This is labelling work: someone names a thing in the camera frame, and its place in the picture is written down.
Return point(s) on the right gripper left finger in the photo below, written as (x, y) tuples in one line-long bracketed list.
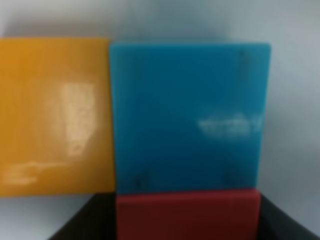
[(95, 221)]

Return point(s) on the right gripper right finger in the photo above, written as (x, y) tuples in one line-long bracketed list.
[(294, 220)]

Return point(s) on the blue block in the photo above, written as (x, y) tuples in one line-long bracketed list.
[(187, 117)]

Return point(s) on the red block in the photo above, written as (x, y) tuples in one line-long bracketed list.
[(194, 215)]

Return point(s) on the orange block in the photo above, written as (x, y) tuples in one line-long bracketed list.
[(56, 131)]

